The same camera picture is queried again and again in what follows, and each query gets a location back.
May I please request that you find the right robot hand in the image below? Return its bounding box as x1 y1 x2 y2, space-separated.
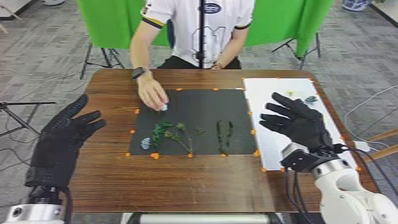
257 92 334 152

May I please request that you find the pale blue flower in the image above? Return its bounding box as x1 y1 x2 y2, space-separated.
138 137 154 151

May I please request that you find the blue and white vase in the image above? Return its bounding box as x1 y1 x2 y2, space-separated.
341 0 373 14

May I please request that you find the black vertical pole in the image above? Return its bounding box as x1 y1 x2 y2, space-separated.
195 0 208 70

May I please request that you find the black tripod stand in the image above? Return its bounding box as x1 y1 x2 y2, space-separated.
270 32 323 71
78 42 128 81

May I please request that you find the green sprig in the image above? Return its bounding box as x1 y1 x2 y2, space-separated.
165 122 195 155
224 120 236 153
151 121 174 150

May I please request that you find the person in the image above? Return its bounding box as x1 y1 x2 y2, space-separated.
128 0 257 112

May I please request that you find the white sheet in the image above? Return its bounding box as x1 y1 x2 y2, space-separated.
241 77 360 173

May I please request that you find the pale grey bar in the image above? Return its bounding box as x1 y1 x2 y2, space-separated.
121 212 286 224

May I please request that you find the dark mat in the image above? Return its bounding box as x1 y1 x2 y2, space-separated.
128 88 261 156

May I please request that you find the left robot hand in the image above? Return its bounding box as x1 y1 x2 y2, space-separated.
23 94 108 190

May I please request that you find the black cable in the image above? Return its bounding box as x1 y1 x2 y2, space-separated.
334 143 398 201

